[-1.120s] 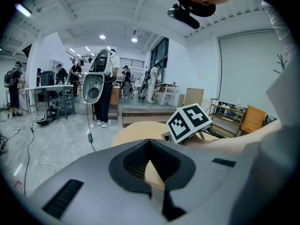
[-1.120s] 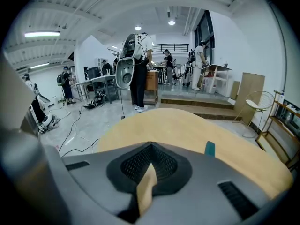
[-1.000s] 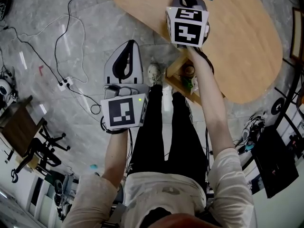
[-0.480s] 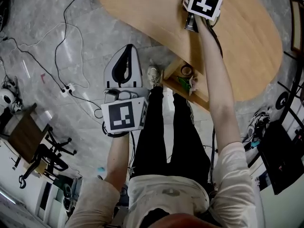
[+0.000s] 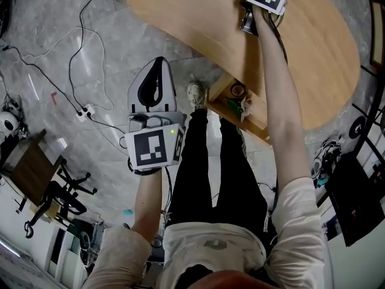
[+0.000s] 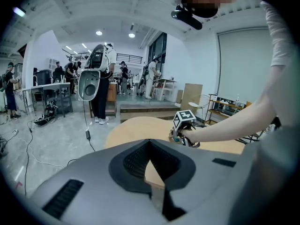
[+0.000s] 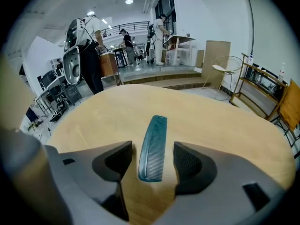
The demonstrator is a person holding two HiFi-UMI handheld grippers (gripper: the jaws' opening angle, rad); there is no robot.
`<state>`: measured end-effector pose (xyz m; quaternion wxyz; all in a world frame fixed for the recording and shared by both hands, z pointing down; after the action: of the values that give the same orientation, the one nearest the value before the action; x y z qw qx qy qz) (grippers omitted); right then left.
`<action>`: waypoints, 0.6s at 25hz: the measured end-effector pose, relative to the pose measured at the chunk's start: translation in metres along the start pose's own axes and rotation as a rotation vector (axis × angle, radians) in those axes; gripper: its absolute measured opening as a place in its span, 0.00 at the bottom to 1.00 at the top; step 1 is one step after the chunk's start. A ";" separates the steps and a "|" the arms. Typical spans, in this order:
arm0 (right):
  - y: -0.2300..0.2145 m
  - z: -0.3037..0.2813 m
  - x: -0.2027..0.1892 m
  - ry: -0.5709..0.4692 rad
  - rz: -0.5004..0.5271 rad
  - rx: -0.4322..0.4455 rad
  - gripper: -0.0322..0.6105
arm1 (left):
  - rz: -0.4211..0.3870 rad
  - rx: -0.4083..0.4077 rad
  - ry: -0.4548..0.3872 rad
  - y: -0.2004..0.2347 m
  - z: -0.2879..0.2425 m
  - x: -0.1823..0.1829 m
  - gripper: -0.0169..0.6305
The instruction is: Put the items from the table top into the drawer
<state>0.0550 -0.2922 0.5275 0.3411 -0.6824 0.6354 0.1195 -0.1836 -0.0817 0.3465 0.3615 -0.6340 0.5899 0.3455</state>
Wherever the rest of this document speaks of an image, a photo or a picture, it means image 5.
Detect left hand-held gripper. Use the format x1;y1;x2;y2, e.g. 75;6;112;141
123;57;188;172

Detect wooden drawer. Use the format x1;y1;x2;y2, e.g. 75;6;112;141
207;72;271;145

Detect brown tape roll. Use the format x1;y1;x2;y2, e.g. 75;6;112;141
229;82;246;98

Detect artificial flower with green leaves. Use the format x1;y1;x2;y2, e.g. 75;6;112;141
225;96;254;123

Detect person's right forearm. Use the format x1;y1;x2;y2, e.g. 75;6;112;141
252;6;311;190

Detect person's left forearm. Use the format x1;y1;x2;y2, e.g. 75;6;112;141
131;167;165;244

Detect oval wooden table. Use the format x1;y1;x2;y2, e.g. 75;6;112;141
120;0;361;131

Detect person's white shoe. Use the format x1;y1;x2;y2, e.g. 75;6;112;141
186;81;209;112

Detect white power strip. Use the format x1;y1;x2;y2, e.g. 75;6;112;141
75;104;96;123

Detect person's black trousers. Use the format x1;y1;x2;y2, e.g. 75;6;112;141
166;108;269;232

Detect wooden framed chair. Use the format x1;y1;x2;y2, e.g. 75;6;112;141
369;0;385;69

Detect black office chair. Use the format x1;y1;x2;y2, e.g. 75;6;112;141
23;157;99;239

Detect dark wooden side table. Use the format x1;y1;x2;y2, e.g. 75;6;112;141
0;129;64;206

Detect black round disc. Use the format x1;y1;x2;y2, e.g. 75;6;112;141
350;116;366;140

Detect person's white shirt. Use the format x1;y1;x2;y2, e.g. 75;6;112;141
82;178;335;289

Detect black cabinet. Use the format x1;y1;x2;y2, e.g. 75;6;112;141
327;153;385;248

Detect white round camera device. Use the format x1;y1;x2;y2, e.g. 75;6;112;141
0;110;20;137

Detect heap of cables and devices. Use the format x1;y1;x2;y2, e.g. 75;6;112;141
310;135;344;187

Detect dark harness shoulder strap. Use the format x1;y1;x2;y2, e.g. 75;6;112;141
255;266;278;289

